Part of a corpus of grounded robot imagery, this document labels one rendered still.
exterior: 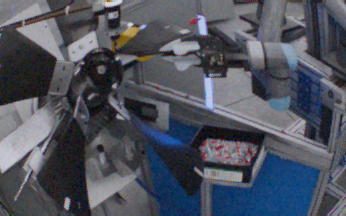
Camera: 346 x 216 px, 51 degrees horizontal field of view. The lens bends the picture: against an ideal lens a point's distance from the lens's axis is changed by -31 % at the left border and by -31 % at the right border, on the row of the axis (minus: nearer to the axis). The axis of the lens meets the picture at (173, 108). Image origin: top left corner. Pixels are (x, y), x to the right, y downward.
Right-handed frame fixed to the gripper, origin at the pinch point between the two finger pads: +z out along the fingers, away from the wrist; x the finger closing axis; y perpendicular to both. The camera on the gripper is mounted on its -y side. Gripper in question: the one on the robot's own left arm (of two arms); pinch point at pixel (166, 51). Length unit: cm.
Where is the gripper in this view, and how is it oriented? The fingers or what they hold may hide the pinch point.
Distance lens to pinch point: 119.8
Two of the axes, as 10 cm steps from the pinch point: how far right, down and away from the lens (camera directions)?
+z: -10.0, 0.6, 0.7
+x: 0.9, 7.8, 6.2
